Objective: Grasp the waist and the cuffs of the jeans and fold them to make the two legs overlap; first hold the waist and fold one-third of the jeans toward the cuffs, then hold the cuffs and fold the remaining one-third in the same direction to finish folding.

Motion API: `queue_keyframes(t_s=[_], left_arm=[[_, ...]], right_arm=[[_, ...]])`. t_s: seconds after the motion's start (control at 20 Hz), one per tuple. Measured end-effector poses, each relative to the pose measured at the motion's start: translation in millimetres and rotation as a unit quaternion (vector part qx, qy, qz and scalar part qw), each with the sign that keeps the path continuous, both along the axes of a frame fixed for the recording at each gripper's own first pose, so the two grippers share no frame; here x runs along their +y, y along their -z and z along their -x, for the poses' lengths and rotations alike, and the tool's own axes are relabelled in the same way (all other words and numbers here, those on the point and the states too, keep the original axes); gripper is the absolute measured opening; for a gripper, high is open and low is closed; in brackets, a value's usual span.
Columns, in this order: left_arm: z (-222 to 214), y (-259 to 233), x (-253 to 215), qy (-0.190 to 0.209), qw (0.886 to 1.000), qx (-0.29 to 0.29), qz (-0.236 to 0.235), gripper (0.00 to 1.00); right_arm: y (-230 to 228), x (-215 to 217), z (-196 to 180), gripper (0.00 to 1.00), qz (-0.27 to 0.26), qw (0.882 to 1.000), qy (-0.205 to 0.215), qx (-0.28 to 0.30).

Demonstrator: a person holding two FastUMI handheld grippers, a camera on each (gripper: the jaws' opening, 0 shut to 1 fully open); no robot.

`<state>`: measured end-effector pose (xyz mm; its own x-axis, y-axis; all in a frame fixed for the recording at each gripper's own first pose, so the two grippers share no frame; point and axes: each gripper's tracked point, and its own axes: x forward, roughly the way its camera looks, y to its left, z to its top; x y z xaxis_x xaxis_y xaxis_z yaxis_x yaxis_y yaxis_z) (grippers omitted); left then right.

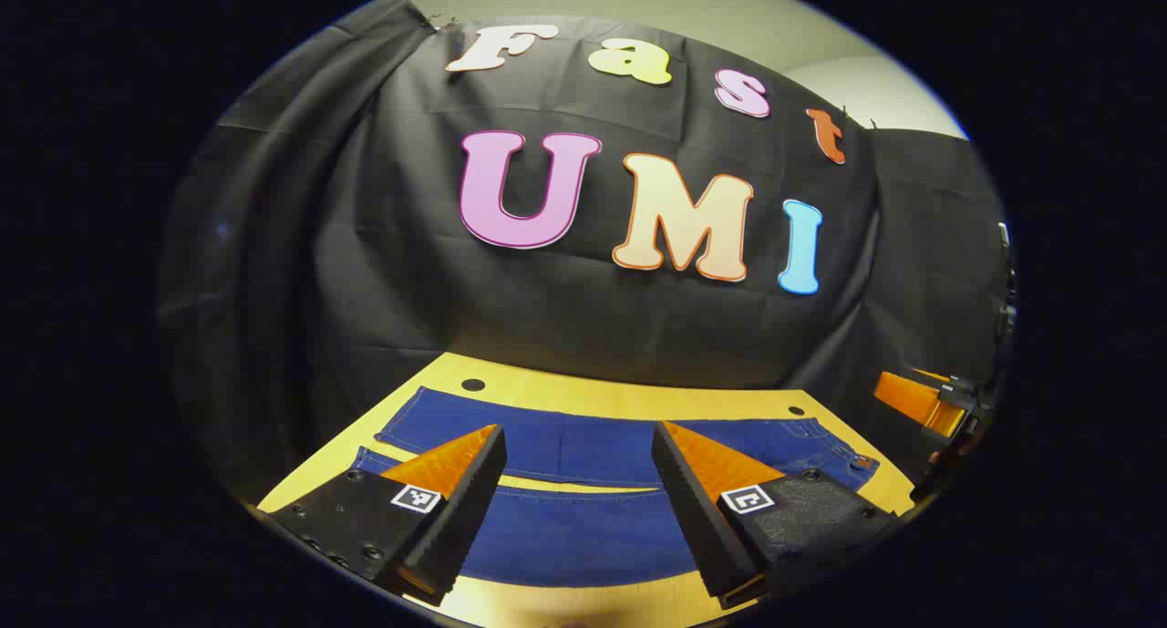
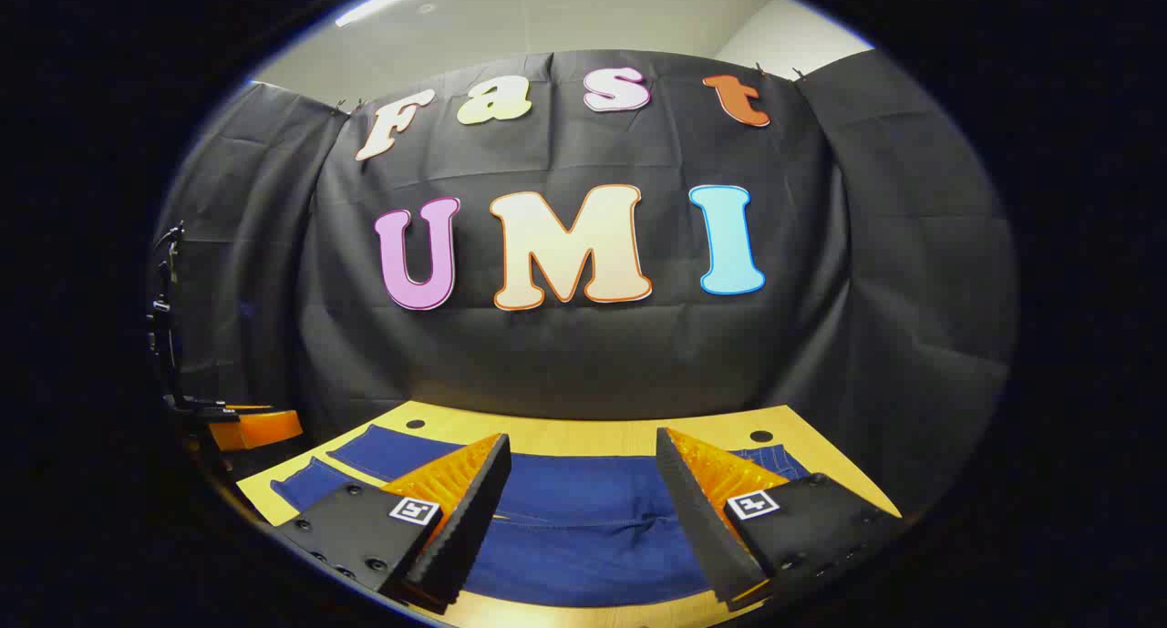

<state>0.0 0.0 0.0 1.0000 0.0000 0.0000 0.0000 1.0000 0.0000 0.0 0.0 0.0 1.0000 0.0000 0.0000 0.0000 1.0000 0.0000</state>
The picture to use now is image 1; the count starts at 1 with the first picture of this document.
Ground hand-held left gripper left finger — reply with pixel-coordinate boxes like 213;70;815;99
269;423;509;608

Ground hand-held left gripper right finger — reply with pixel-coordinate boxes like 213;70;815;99
650;419;904;611

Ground blue jeans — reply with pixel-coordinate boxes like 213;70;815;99
349;386;881;588

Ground black backdrop cloth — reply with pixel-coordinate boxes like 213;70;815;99
157;0;1013;506

